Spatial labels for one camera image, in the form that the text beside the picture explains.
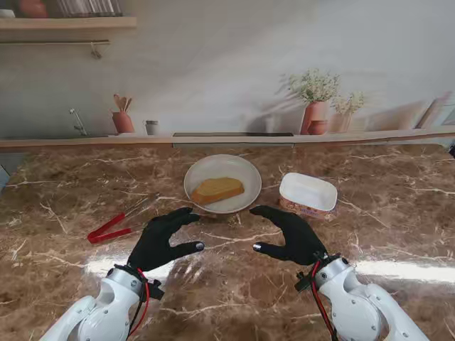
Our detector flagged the white bento box printed side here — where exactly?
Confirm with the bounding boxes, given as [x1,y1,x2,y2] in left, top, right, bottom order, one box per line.
[278,172,338,222]

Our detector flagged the red black arm cable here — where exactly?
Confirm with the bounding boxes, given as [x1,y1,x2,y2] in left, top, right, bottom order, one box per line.
[308,261,339,341]
[127,266,151,337]

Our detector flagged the round white plate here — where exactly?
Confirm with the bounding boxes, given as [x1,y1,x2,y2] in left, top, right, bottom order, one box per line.
[183,153,263,215]

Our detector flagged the red black left arm cable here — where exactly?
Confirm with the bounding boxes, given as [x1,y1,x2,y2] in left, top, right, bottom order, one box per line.
[127,266,151,337]

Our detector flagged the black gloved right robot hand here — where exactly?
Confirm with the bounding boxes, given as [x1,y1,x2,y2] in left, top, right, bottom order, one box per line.
[249,205,330,266]

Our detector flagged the red black right arm cable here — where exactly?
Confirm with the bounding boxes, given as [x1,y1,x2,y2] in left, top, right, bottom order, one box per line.
[308,261,339,341]

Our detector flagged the red handled metal kitchen tongs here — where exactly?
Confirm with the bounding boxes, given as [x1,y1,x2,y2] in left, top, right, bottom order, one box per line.
[87,193,161,244]

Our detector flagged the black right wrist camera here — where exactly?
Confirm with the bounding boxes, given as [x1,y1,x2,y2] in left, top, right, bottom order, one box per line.
[294,271,317,293]

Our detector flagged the toasted bread slice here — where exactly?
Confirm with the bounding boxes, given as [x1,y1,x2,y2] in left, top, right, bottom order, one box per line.
[191,177,246,206]

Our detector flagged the printed kitchen scene backdrop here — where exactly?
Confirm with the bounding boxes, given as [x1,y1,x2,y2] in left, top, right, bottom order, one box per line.
[0,0,455,153]

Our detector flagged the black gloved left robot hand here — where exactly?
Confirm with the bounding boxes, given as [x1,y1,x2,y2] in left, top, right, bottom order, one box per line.
[127,207,205,273]

